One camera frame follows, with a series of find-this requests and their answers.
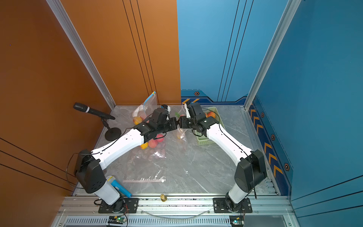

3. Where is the orange red wrinkled peach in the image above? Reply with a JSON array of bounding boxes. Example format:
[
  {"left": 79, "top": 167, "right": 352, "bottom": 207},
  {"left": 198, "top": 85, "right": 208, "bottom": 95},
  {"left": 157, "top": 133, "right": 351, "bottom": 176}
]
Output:
[{"left": 207, "top": 111, "right": 216, "bottom": 119}]

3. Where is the pale pink peach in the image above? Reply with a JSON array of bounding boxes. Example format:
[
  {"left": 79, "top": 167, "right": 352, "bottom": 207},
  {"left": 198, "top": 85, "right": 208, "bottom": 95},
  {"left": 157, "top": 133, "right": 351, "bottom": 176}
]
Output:
[{"left": 155, "top": 134, "right": 165, "bottom": 142}]

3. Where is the clear blue-zipper zip bag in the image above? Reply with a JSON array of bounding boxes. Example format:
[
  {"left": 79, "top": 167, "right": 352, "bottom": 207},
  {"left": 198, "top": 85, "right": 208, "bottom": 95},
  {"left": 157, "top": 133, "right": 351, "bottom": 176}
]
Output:
[{"left": 132, "top": 91, "right": 158, "bottom": 120}]

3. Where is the pink peach with leaf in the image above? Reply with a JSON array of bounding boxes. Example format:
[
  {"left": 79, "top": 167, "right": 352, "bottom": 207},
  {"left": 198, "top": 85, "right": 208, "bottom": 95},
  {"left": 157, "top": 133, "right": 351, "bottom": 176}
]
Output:
[{"left": 148, "top": 140, "right": 158, "bottom": 148}]

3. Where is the pink-dotted zip bag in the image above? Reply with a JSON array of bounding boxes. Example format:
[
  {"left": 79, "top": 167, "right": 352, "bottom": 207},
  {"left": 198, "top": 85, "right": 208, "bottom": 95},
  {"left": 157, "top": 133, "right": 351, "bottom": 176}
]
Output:
[
  {"left": 175, "top": 105, "right": 187, "bottom": 145},
  {"left": 131, "top": 138, "right": 166, "bottom": 160}
]

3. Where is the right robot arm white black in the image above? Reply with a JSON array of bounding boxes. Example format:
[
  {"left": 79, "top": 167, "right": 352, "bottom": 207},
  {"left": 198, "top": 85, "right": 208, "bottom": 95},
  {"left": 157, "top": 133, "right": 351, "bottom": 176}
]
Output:
[{"left": 179, "top": 102, "right": 267, "bottom": 212}]

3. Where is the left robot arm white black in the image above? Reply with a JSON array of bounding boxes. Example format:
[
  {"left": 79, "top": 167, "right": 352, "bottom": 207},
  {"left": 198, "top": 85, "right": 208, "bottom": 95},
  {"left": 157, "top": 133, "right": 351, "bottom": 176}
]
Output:
[{"left": 74, "top": 105, "right": 177, "bottom": 213}]

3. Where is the green plastic fruit basket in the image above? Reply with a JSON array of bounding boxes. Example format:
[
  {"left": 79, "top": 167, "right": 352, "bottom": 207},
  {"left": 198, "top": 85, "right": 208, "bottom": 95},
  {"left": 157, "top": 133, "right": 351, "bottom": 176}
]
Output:
[{"left": 196, "top": 107, "right": 226, "bottom": 146}]

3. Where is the black microphone on stand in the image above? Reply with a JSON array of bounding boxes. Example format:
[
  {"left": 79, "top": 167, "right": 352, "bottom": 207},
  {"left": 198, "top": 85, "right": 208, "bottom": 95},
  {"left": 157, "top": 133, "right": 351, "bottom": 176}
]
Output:
[{"left": 73, "top": 103, "right": 122, "bottom": 141}]

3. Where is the blue handheld microphone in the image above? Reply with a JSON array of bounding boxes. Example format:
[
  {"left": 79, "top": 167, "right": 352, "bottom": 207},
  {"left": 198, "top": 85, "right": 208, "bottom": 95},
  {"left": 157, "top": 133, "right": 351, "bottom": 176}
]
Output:
[{"left": 106, "top": 176, "right": 132, "bottom": 198}]

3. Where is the right green circuit board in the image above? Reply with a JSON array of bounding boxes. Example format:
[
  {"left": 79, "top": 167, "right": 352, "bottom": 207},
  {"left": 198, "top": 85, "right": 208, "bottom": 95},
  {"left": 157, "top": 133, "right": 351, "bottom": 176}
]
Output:
[{"left": 229, "top": 216, "right": 244, "bottom": 227}]

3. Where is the green circuit board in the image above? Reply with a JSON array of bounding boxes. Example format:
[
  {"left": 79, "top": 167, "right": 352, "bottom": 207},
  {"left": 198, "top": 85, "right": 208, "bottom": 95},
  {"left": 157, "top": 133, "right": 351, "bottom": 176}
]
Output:
[
  {"left": 229, "top": 216, "right": 244, "bottom": 227},
  {"left": 107, "top": 216, "right": 128, "bottom": 227}
]

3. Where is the left green circuit board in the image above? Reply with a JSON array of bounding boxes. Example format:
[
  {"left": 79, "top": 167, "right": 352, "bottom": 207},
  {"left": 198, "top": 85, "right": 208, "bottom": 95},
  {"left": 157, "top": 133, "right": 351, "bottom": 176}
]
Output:
[{"left": 107, "top": 216, "right": 128, "bottom": 227}]

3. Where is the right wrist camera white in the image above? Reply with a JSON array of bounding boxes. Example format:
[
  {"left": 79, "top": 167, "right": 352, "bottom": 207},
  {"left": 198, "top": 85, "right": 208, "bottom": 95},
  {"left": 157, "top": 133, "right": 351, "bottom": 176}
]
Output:
[{"left": 183, "top": 104, "right": 190, "bottom": 118}]

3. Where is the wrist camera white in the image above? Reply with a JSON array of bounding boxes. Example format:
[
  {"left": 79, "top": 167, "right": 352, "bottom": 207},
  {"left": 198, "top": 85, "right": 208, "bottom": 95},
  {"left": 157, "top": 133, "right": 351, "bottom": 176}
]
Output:
[
  {"left": 183, "top": 104, "right": 190, "bottom": 118},
  {"left": 161, "top": 105, "right": 171, "bottom": 112}
]

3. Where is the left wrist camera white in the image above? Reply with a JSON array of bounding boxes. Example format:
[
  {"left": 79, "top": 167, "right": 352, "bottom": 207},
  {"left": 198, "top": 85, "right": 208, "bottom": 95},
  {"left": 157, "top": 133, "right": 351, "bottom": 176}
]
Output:
[{"left": 161, "top": 105, "right": 171, "bottom": 112}]

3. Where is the brass knob on rail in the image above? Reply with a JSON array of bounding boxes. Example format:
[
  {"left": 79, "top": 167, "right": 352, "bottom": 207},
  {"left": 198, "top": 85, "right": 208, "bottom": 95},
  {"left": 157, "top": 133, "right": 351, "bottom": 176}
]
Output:
[{"left": 160, "top": 194, "right": 167, "bottom": 202}]

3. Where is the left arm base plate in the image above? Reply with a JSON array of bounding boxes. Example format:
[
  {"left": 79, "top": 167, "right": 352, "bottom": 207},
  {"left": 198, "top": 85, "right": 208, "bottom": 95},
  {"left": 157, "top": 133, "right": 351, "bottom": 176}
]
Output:
[{"left": 98, "top": 198, "right": 139, "bottom": 214}]

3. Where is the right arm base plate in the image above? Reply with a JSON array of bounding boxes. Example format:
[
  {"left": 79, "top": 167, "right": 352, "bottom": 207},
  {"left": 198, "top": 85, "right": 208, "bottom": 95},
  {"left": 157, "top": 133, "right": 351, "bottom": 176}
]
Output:
[{"left": 213, "top": 198, "right": 252, "bottom": 214}]

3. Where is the aluminium front rail frame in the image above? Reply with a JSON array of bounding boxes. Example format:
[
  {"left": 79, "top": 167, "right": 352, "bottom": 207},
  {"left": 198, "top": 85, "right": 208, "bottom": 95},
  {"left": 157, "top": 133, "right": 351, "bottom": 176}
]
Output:
[{"left": 51, "top": 194, "right": 299, "bottom": 227}]

